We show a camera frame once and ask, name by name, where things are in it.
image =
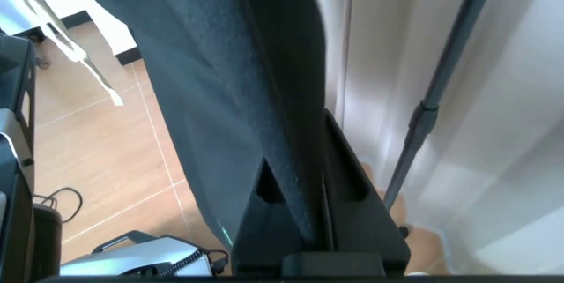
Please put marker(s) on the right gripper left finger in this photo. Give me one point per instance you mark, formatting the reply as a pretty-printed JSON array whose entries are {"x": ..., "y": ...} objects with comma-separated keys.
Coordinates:
[{"x": 260, "y": 230}]

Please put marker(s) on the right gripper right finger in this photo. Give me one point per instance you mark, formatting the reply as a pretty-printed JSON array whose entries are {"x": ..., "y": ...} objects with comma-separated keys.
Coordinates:
[{"x": 370, "y": 230}]

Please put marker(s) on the black shorts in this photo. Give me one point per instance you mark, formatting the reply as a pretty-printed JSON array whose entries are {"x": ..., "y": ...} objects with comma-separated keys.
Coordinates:
[{"x": 220, "y": 76}]

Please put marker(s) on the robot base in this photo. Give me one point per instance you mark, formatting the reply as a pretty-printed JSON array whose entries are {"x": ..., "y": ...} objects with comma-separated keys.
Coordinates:
[{"x": 132, "y": 258}]

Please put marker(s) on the black clothes rack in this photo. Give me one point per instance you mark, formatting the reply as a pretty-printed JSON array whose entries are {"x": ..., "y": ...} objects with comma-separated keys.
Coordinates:
[{"x": 445, "y": 62}]

